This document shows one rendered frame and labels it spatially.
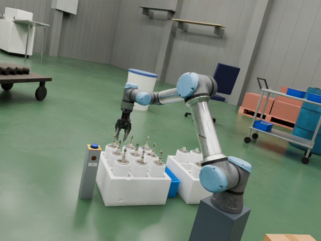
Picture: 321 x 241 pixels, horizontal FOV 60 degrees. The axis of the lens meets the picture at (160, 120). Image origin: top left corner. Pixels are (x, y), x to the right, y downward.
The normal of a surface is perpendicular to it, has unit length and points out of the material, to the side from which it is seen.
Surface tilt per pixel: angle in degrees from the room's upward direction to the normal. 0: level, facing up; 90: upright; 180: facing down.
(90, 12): 90
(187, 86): 84
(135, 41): 90
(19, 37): 90
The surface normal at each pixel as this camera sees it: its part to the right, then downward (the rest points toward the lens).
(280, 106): -0.52, 0.08
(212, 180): -0.69, 0.12
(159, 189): 0.39, 0.30
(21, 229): 0.22, -0.95
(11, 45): 0.72, 0.32
